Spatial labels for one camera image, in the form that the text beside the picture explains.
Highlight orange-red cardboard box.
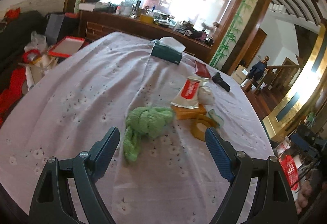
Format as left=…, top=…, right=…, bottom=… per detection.
left=172, top=104, right=207, bottom=120

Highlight grey paper bag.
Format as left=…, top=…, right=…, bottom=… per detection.
left=46, top=13, right=65, bottom=44

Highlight wooden sideboard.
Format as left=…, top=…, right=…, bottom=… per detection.
left=79, top=8, right=212, bottom=61

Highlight green towel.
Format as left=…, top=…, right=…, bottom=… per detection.
left=123, top=107, right=175, bottom=163

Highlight person's right hand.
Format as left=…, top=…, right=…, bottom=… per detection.
left=296, top=179, right=327, bottom=217

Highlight white tissue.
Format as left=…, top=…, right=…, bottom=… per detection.
left=198, top=85, right=215, bottom=106

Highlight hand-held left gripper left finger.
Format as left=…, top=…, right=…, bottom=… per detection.
left=28, top=126, right=120, bottom=224

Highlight white green sachet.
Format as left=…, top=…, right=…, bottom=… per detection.
left=206, top=109, right=225, bottom=127

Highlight red white toothpaste tube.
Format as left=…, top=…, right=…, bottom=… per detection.
left=171, top=76, right=210, bottom=109

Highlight red plastic basket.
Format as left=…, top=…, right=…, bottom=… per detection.
left=278, top=155, right=299, bottom=191

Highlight red framed tray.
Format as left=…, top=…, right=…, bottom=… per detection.
left=48, top=36, right=85, bottom=57

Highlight flat white box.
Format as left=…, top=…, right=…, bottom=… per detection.
left=79, top=2, right=103, bottom=11

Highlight red cloth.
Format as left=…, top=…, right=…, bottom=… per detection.
left=0, top=68, right=28, bottom=125

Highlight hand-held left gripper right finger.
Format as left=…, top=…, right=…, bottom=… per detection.
left=205, top=126, right=299, bottom=224

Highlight white jar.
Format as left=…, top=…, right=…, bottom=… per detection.
left=120, top=2, right=132, bottom=16

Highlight dark red flat packet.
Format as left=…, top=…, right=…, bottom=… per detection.
left=194, top=59, right=212, bottom=79

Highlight clear plastic bag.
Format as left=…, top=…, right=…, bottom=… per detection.
left=24, top=31, right=48, bottom=61

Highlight white cardboard scraps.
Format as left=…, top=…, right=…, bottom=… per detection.
left=26, top=54, right=59, bottom=89

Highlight wooden door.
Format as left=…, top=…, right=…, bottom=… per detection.
left=230, top=27, right=267, bottom=79

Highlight bamboo painted panel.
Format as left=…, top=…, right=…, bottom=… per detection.
left=211, top=0, right=266, bottom=69

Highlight dark blue jacket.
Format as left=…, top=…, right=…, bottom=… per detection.
left=249, top=61, right=267, bottom=81

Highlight clear tape roll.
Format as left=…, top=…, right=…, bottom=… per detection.
left=192, top=114, right=218, bottom=141

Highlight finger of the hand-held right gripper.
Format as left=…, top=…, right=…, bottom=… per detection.
left=291, top=133, right=315, bottom=152

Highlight yellow box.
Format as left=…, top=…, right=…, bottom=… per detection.
left=140, top=13, right=155, bottom=23

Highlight small red ornament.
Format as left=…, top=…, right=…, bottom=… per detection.
left=5, top=8, right=21, bottom=19

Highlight wooden stair railing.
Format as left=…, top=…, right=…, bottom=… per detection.
left=263, top=56, right=304, bottom=92

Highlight black sofa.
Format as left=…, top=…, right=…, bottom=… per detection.
left=0, top=11, right=52, bottom=81

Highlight gold framed panel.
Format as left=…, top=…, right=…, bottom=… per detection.
left=263, top=22, right=327, bottom=138

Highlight dark green tissue box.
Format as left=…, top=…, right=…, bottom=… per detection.
left=149, top=37, right=186, bottom=65

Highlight black handheld tool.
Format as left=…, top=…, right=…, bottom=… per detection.
left=212, top=72, right=231, bottom=92

